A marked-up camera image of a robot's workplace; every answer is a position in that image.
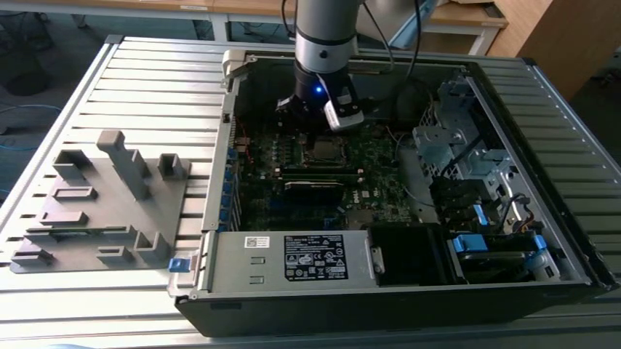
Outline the CPU with silver top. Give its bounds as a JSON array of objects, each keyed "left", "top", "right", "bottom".
[{"left": 312, "top": 140, "right": 341, "bottom": 158}]

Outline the metal socket cover frame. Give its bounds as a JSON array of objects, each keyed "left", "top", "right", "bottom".
[{"left": 304, "top": 137, "right": 346, "bottom": 164}]

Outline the metal CPU socket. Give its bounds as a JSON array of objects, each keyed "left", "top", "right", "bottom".
[{"left": 300, "top": 135, "right": 350, "bottom": 168}]

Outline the silver drive cage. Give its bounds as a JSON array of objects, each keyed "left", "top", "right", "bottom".
[{"left": 410, "top": 78, "right": 525, "bottom": 204}]

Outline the green motherboard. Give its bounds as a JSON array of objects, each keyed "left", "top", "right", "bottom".
[{"left": 231, "top": 121, "right": 441, "bottom": 233}]

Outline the silver power supply unit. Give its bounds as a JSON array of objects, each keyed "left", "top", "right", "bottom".
[{"left": 207, "top": 229, "right": 387, "bottom": 294}]

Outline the grey parts rack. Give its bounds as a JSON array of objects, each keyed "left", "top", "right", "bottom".
[{"left": 8, "top": 129, "right": 194, "bottom": 273}]

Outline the wooden cabinet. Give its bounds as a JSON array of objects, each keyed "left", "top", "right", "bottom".
[{"left": 487, "top": 0, "right": 621, "bottom": 103}]

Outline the dark office chair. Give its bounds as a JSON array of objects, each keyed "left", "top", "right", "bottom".
[{"left": 0, "top": 10, "right": 55, "bottom": 96}]

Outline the black disk drive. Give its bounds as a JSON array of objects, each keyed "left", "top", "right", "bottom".
[{"left": 455, "top": 249, "right": 533, "bottom": 284}]

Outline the black PC case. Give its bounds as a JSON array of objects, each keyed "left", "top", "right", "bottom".
[{"left": 167, "top": 49, "right": 621, "bottom": 338}]

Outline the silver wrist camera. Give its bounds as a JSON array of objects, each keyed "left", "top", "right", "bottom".
[{"left": 323, "top": 86, "right": 366, "bottom": 132}]

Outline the grey case handle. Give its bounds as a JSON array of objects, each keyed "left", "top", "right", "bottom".
[{"left": 220, "top": 49, "right": 247, "bottom": 80}]

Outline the black drive data cable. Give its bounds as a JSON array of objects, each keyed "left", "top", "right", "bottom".
[{"left": 438, "top": 130, "right": 486, "bottom": 182}]

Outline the wooden desk white frame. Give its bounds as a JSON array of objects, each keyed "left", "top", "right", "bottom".
[
  {"left": 0, "top": 0, "right": 218, "bottom": 41},
  {"left": 212, "top": 0, "right": 509, "bottom": 55}
]

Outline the wide blue carrier handle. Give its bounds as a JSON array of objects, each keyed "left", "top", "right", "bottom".
[{"left": 449, "top": 233, "right": 489, "bottom": 254}]

